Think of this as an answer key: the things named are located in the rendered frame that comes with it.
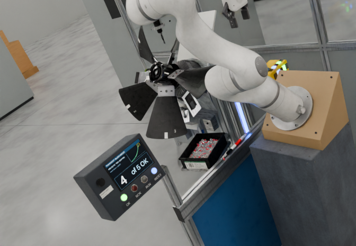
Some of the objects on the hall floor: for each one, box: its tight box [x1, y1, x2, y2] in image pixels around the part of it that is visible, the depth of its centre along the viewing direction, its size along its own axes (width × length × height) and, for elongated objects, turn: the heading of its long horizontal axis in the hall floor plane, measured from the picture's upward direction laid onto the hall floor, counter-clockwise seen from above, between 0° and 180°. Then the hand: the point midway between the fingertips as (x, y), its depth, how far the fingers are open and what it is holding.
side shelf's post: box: [241, 103, 256, 129], centre depth 271 cm, size 4×4×83 cm
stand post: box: [207, 63, 239, 151], centre depth 255 cm, size 4×9×115 cm, turn 82°
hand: (240, 20), depth 155 cm, fingers open, 8 cm apart
